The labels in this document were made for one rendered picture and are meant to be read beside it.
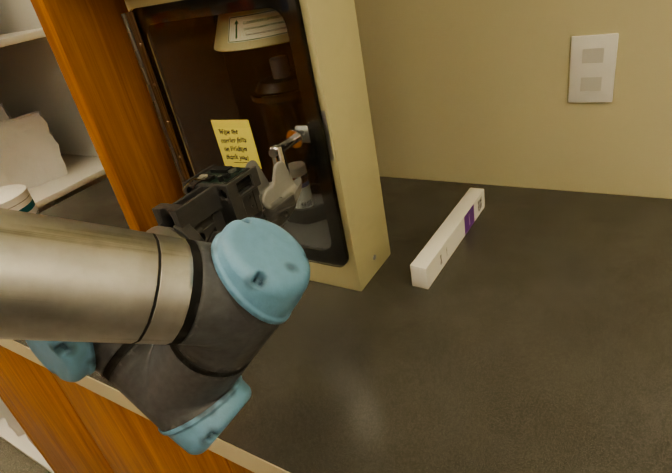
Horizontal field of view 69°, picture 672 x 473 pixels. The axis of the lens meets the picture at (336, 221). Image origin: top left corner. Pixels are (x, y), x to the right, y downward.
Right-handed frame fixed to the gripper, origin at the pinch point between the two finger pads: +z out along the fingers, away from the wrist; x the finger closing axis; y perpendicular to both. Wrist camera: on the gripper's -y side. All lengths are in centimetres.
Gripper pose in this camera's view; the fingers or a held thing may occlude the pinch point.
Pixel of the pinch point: (289, 187)
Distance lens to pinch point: 67.6
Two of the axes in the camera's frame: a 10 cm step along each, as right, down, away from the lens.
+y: -2.0, -8.7, -4.6
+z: 5.0, -4.9, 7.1
